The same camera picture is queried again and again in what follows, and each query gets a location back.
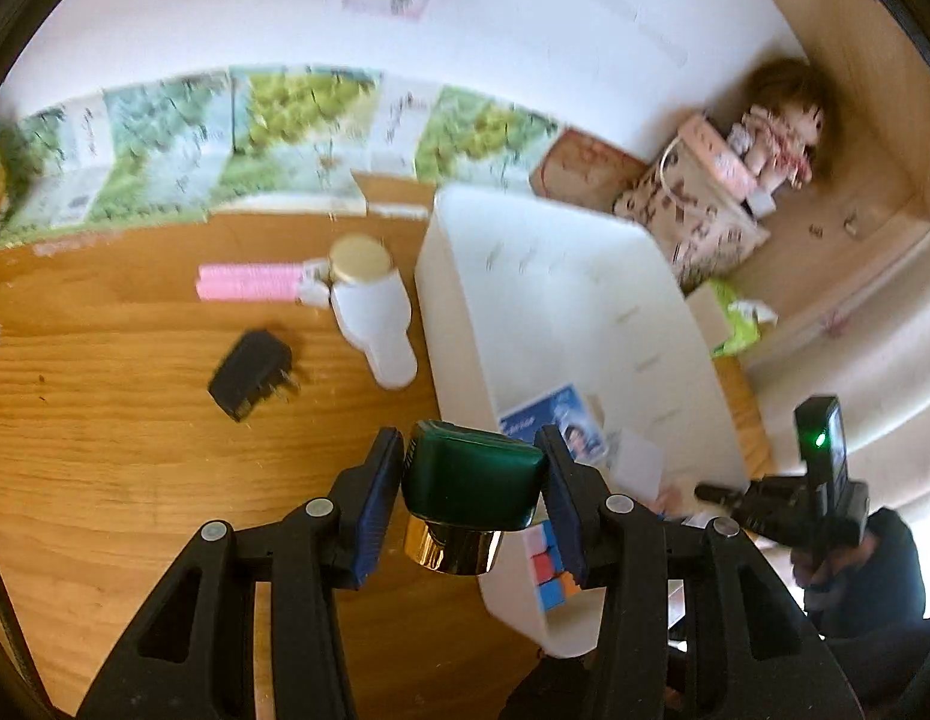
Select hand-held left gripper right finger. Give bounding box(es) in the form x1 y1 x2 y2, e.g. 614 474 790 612
534 426 865 720

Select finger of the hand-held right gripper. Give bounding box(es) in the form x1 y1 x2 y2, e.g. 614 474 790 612
694 481 747 509

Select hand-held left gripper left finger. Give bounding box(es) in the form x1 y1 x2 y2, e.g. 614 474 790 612
75 426 406 720

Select colourful puzzle cube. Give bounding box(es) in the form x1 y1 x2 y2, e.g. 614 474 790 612
525 517 590 612

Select green perfume bottle gold collar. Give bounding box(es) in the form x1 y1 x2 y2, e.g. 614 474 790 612
400 420 548 577

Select blue photo card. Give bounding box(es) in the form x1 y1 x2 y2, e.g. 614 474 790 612
497 384 610 464

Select black charger plug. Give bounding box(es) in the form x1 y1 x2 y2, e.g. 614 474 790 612
208 328 301 423

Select white plastic device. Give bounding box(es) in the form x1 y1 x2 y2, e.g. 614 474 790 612
328 270 419 391

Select white plastic bin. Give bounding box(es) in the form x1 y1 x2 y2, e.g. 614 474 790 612
414 184 751 659

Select person's right forearm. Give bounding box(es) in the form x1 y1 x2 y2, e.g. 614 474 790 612
802 506 930 638

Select person's right hand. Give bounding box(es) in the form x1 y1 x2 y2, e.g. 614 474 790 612
792 538 872 595

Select green tissue pack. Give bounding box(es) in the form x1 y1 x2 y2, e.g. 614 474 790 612
686 277 779 361

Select letter print storage bag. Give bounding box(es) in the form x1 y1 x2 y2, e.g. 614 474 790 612
613 139 773 293

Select pink pencil pouch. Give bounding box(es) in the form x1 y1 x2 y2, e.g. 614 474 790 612
675 112 758 200

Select brown haired rag doll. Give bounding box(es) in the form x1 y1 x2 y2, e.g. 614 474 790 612
727 56 845 196

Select wooden desk hutch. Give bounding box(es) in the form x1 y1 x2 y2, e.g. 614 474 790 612
727 0 930 331

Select brown cardboard with drawing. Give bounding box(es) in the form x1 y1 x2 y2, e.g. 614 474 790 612
529 127 650 215

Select white cable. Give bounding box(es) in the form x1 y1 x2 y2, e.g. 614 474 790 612
656 135 736 211

